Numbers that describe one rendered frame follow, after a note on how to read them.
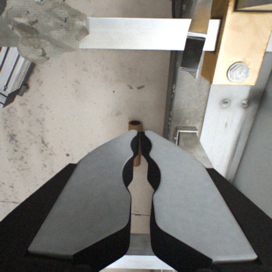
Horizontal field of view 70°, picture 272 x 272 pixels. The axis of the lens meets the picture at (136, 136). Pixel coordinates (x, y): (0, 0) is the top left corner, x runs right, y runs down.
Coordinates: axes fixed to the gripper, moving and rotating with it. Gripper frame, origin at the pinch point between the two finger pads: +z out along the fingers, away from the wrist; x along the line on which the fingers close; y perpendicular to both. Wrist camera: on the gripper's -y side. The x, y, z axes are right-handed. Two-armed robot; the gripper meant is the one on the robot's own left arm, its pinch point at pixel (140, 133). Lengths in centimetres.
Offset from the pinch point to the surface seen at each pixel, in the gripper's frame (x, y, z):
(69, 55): -37, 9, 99
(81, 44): -6.6, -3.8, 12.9
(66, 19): -7.8, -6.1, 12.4
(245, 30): 10.3, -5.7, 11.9
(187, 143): 10.0, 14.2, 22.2
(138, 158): 2, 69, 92
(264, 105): 30.9, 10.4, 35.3
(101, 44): -4.4, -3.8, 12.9
